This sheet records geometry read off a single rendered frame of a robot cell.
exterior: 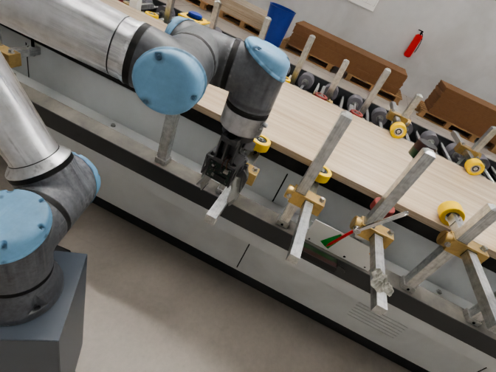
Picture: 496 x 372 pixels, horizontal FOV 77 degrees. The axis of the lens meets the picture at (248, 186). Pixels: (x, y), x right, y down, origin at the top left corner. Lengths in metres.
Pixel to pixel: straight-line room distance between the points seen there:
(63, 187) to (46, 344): 0.37
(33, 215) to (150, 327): 0.95
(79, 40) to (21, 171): 0.44
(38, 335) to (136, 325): 0.72
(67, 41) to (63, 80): 1.19
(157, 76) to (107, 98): 1.11
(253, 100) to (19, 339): 0.74
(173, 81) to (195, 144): 0.94
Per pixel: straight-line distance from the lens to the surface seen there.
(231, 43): 0.58
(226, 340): 1.64
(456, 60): 8.33
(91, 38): 0.48
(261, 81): 0.57
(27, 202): 0.80
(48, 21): 0.50
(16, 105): 0.83
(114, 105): 1.53
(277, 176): 1.30
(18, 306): 0.90
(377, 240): 1.10
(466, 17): 8.25
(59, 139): 1.53
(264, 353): 1.69
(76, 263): 1.02
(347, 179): 1.22
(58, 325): 0.93
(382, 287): 0.95
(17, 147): 0.84
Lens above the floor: 1.43
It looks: 36 degrees down
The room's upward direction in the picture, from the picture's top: 25 degrees clockwise
